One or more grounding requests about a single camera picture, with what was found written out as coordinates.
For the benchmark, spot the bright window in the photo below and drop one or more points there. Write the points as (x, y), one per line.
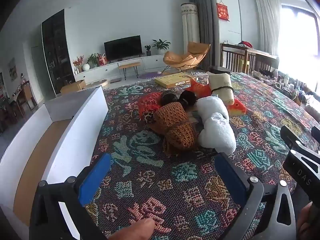
(300, 45)

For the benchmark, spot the round wooden board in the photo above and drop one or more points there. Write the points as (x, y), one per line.
(98, 83)

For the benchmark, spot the red knit cloth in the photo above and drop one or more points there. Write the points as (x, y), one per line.
(147, 102)

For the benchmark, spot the wooden crib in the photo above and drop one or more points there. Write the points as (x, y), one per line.
(247, 57)

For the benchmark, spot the grey flat scale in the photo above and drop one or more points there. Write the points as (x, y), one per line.
(115, 80)

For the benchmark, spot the red flowers in vase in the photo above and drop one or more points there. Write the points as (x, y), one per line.
(78, 63)

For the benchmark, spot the framed wall picture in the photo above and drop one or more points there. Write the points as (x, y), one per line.
(12, 69)

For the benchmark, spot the covered standing air conditioner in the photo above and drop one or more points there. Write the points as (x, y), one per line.
(189, 27)

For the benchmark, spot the black television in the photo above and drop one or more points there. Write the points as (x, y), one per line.
(122, 47)

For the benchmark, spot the white round vase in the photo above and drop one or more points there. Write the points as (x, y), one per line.
(86, 67)

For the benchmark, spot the white socks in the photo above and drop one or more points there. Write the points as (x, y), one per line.
(217, 130)

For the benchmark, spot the orange lounge chair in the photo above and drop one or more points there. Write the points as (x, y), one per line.
(190, 57)

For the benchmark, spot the grey curtain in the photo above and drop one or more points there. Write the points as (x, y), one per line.
(202, 17)

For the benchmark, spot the wooden dining chair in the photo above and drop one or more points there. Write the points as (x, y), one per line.
(26, 95)

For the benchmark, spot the white television cabinet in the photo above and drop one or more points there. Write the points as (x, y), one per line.
(150, 63)

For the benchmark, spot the rolled beige towel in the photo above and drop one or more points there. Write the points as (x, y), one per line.
(220, 82)

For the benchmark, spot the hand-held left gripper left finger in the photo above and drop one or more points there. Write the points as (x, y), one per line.
(95, 177)

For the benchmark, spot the small potted plant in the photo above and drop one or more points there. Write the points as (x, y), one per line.
(148, 50)

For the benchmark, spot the person's right hand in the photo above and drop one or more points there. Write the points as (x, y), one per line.
(308, 222)

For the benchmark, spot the dark glass cabinet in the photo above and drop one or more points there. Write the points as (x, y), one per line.
(55, 52)

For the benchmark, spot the clutter of small bottles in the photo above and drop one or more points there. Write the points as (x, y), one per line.
(295, 87)

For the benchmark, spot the person's left hand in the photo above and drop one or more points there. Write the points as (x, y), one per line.
(135, 230)

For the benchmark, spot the bagged wooden phone case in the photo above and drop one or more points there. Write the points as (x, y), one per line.
(193, 120)

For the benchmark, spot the red clothing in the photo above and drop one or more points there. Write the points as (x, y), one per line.
(246, 44)

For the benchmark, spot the white storage box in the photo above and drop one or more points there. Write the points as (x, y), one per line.
(75, 140)

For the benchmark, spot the purple mat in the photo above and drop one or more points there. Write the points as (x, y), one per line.
(150, 75)

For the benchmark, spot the large potted plant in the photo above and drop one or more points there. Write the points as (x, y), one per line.
(161, 45)

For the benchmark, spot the yellow flat box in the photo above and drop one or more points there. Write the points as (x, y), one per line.
(175, 80)

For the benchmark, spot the white sheer curtain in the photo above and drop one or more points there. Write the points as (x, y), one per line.
(268, 22)

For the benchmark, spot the small wooden bench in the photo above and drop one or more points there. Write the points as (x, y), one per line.
(128, 65)

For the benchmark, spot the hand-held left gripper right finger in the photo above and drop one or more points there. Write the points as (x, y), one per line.
(230, 177)

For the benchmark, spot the printed woven blanket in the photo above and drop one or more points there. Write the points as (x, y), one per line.
(175, 192)

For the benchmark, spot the cardboard box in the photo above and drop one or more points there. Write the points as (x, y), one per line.
(73, 86)

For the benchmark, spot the red wall calendar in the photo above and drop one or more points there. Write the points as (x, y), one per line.
(223, 12)

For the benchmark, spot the leafy green potted plant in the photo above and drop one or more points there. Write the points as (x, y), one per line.
(93, 59)

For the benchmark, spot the leopard print cloth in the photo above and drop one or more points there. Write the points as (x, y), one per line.
(148, 117)

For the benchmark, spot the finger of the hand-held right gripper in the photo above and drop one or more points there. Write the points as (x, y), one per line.
(290, 135)
(316, 133)

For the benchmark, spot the orange plush fish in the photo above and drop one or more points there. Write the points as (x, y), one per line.
(200, 90)

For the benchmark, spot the red ornament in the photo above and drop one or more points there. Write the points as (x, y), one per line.
(102, 60)

